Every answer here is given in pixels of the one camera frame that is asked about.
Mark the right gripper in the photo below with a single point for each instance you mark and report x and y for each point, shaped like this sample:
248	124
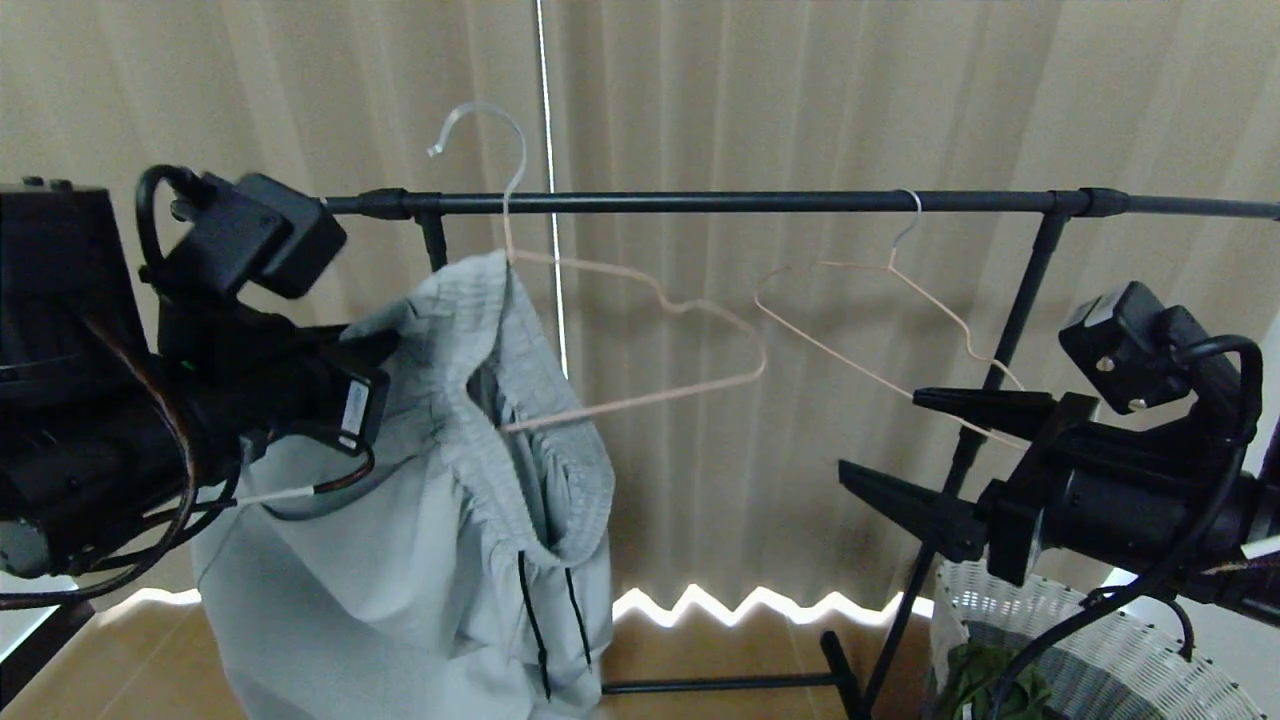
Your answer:
1100	500

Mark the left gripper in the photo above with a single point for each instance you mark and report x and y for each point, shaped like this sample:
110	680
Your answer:
300	390

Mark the pink clothes hanger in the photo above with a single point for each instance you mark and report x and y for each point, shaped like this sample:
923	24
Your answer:
650	398
889	263

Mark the green long-sleeved shirt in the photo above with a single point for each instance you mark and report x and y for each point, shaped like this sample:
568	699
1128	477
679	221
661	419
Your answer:
985	680

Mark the pale grey shorts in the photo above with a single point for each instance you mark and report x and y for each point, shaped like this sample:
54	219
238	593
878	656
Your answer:
400	600

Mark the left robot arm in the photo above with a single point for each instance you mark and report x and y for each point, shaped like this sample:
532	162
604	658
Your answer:
60	300

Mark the white laundry basket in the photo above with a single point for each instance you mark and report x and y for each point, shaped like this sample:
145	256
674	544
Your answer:
1120	680

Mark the black clothes rack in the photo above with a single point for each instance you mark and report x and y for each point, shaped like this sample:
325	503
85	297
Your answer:
750	202

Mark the beige curtain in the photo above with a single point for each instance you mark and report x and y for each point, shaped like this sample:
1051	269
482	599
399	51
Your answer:
750	100

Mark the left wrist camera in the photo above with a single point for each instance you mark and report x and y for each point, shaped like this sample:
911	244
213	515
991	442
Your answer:
260	235

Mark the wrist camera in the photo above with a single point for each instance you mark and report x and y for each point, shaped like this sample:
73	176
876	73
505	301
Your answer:
260	235
1120	345

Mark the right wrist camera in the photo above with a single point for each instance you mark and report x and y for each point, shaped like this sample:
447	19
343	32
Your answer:
1120	345

